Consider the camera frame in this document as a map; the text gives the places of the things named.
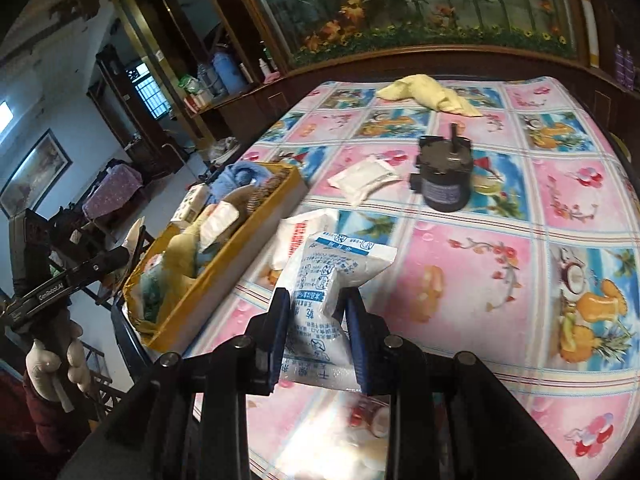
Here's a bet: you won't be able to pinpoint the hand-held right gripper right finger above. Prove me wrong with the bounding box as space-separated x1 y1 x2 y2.
344 287 577 480

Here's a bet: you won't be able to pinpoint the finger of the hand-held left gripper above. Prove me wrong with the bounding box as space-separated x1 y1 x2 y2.
74 247 132 292

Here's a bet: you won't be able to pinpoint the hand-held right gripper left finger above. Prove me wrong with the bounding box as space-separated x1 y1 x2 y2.
70 287 292 480

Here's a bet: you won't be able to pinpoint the white blue-print packet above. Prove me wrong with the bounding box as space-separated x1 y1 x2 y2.
272 231 399 392

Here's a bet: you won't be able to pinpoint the yellow cardboard box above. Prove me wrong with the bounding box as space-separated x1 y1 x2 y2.
122 162 309 354

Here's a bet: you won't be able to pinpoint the person's left forearm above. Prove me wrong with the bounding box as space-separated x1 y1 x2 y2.
0 367 92 480

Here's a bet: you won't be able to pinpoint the person's left hand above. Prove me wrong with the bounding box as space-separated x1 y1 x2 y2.
25 319 94 413

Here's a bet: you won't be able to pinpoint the purple cloth cover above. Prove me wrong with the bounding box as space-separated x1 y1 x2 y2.
82 164 144 222

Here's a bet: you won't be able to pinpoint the white red-print packet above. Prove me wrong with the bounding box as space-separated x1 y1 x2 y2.
271 208 342 282

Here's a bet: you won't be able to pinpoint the small white label packet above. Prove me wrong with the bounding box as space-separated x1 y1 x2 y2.
199 201 242 252

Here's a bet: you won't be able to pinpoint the printed fruit bedsheet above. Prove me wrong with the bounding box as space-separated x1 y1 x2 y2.
185 76 640 480

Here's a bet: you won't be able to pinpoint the brown woven scrubber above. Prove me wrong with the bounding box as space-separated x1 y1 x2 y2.
244 166 292 217

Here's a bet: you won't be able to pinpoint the plain white packet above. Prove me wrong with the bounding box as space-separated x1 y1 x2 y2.
327 155 402 207

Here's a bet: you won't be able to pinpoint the light blue fleece towel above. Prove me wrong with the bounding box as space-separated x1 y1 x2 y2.
209 161 275 202

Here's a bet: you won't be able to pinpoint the barred window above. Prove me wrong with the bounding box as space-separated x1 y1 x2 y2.
125 60 171 122

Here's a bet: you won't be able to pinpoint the black electric motor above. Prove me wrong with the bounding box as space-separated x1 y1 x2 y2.
410 123 477 214

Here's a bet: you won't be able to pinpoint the blue thermos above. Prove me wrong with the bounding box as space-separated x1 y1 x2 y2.
212 52 249 96

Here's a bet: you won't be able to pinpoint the crumpled yellow towel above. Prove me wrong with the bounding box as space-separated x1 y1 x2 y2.
376 74 484 119

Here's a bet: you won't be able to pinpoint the large floral painting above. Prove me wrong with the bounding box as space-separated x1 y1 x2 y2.
235 0 578 63

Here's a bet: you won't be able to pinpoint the framed wall picture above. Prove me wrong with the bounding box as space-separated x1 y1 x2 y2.
0 128 74 219

